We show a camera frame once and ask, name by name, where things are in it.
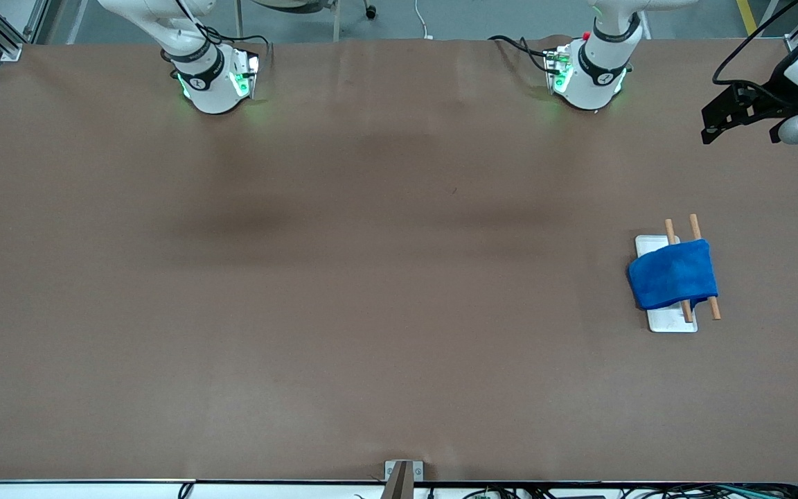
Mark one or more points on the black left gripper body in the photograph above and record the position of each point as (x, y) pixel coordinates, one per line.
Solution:
(774, 100)

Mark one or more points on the blue towel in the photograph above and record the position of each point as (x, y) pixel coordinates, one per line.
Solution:
(672, 274)

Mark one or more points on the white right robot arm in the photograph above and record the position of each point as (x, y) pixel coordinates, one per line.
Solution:
(212, 86)

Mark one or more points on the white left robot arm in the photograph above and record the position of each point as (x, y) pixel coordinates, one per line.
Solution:
(596, 76)

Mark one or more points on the wooden rack rod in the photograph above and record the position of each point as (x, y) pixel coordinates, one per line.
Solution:
(695, 225)
(670, 232)

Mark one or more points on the black caster wheel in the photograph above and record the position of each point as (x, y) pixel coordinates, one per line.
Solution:
(370, 11)

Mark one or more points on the aluminium frame profile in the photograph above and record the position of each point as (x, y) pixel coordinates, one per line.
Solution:
(4, 45)

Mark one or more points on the white table edge rail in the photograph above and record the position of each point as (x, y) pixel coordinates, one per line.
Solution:
(59, 491)

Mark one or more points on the metal mount bracket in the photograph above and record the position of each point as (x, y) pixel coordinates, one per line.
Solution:
(399, 478)

